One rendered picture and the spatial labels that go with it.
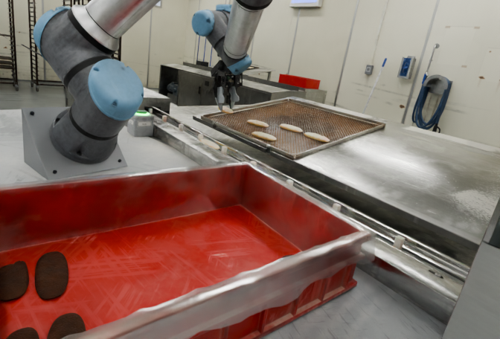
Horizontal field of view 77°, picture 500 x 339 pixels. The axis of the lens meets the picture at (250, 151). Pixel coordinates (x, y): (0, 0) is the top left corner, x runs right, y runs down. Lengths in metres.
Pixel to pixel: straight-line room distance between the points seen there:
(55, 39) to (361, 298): 0.74
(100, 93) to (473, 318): 0.66
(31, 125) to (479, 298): 0.86
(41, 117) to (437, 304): 0.87
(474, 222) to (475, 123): 3.65
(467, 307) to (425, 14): 4.46
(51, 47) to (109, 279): 0.49
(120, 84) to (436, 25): 4.26
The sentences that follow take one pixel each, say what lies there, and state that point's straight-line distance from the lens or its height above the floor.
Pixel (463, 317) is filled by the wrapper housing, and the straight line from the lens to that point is 0.41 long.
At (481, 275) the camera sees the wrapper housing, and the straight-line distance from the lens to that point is 0.39.
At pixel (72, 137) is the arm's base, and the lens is 0.81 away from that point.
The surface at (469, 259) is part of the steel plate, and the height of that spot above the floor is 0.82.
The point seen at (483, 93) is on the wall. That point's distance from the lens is 4.40.
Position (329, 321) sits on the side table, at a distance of 0.49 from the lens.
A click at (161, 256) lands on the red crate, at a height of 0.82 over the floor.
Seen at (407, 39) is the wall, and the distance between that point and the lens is 4.77.
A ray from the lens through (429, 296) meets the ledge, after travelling 0.57.
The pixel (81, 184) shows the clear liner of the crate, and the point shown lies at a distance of 0.56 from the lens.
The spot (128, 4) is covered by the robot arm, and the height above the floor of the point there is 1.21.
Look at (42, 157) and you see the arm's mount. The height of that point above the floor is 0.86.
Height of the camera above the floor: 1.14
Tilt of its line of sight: 16 degrees down
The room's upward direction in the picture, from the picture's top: 9 degrees clockwise
